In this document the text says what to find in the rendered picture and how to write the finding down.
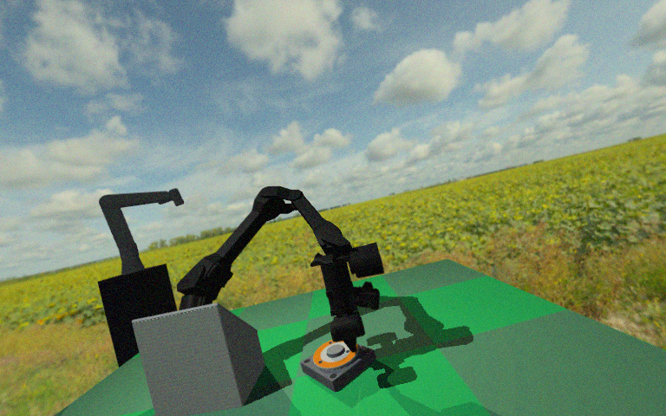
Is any orange round plate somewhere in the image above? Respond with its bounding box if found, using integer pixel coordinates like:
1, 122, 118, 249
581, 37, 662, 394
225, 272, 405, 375
313, 341, 359, 370

